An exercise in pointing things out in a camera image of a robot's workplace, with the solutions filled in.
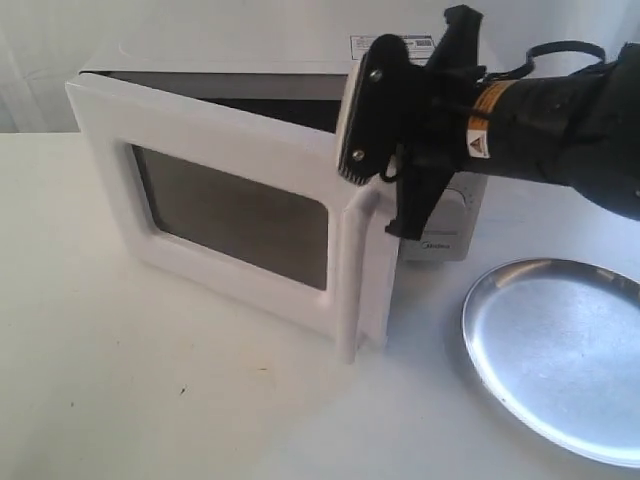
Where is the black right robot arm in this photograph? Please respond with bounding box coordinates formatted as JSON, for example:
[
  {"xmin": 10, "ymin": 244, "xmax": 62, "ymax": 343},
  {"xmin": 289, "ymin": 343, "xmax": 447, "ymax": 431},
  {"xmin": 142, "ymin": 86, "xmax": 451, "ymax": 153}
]
[{"xmin": 337, "ymin": 5, "xmax": 639, "ymax": 240}]

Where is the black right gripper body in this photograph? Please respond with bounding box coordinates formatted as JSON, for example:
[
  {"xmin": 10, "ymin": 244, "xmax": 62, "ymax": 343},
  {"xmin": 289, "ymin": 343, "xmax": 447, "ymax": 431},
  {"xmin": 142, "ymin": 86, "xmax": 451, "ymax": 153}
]
[{"xmin": 386, "ymin": 5, "xmax": 487, "ymax": 240}]

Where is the round silver metal tray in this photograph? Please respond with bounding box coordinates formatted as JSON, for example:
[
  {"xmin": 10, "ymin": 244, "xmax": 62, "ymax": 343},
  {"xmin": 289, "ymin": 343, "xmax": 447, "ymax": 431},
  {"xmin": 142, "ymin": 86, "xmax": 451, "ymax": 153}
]
[{"xmin": 461, "ymin": 258, "xmax": 639, "ymax": 469}]

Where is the white microwave door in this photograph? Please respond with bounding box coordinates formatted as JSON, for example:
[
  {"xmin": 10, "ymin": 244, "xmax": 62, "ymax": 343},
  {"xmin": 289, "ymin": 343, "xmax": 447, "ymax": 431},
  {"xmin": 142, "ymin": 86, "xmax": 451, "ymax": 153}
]
[{"xmin": 66, "ymin": 73, "xmax": 399, "ymax": 363}]

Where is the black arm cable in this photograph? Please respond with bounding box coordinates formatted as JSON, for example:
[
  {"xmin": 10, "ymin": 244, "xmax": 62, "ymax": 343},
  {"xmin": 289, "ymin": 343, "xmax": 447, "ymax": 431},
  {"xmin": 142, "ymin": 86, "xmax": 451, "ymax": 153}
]
[{"xmin": 479, "ymin": 41, "xmax": 607, "ymax": 84}]

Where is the white box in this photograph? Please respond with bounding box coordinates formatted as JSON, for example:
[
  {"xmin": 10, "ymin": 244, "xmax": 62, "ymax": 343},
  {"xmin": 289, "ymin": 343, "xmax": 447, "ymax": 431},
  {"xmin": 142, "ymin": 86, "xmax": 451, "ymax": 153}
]
[{"xmin": 67, "ymin": 31, "xmax": 487, "ymax": 261}]

